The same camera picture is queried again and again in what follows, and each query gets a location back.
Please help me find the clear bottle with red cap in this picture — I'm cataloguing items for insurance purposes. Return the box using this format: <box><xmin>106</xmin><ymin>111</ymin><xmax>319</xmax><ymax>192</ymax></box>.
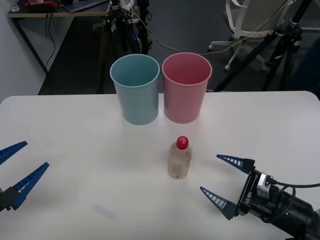
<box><xmin>167</xmin><ymin>135</ymin><xmax>194</xmax><ymax>180</ymax></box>

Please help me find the white office chair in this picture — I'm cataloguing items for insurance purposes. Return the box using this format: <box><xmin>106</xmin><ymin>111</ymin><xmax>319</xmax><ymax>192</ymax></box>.
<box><xmin>208</xmin><ymin>0</ymin><xmax>293</xmax><ymax>73</ymax></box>

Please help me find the wooden desk with black legs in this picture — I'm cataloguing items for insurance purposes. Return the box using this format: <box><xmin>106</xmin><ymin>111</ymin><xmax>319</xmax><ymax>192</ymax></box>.
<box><xmin>7</xmin><ymin>0</ymin><xmax>113</xmax><ymax>76</ymax></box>

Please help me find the black hanging cable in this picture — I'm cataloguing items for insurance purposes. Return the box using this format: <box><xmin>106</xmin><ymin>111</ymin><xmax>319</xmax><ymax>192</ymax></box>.
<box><xmin>44</xmin><ymin>11</ymin><xmax>57</xmax><ymax>74</ymax></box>

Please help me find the dark laptop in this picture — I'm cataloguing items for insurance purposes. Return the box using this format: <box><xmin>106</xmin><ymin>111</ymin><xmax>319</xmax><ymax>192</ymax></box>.
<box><xmin>63</xmin><ymin>0</ymin><xmax>109</xmax><ymax>13</ymax></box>

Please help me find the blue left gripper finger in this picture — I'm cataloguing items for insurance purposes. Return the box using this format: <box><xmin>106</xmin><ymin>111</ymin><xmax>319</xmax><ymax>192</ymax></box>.
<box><xmin>0</xmin><ymin>161</ymin><xmax>50</xmax><ymax>213</ymax></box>
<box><xmin>0</xmin><ymin>140</ymin><xmax>28</xmax><ymax>166</ymax></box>

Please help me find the black tripod with blue label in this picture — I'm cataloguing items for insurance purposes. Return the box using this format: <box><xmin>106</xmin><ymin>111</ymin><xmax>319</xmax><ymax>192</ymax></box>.
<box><xmin>93</xmin><ymin>0</ymin><xmax>141</xmax><ymax>95</ymax></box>

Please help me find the black pole stand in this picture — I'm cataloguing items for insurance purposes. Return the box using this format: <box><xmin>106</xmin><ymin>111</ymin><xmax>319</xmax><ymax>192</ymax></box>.
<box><xmin>136</xmin><ymin>0</ymin><xmax>153</xmax><ymax>55</ymax></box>

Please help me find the red tool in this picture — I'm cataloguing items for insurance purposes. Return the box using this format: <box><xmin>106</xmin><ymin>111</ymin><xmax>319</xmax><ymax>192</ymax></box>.
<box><xmin>21</xmin><ymin>0</ymin><xmax>58</xmax><ymax>9</ymax></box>

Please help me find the pale blue plastic bin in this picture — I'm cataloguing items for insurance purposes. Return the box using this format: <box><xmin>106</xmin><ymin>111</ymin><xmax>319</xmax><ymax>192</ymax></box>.
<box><xmin>109</xmin><ymin>53</ymin><xmax>161</xmax><ymax>126</ymax></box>

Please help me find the beige cable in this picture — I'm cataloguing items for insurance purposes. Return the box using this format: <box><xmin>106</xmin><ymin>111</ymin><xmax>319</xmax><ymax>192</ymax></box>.
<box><xmin>132</xmin><ymin>0</ymin><xmax>292</xmax><ymax>56</ymax></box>

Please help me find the pink plastic bin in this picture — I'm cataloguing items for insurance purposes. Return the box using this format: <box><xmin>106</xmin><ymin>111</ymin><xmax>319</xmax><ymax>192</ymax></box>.
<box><xmin>161</xmin><ymin>51</ymin><xmax>213</xmax><ymax>125</ymax></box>

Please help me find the large black tripod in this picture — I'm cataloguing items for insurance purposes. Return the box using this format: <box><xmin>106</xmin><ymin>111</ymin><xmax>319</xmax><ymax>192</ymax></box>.
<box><xmin>214</xmin><ymin>0</ymin><xmax>307</xmax><ymax>93</ymax></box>

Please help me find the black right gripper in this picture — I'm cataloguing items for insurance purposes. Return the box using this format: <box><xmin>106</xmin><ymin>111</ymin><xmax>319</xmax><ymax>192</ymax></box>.
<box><xmin>199</xmin><ymin>154</ymin><xmax>274</xmax><ymax>221</ymax></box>

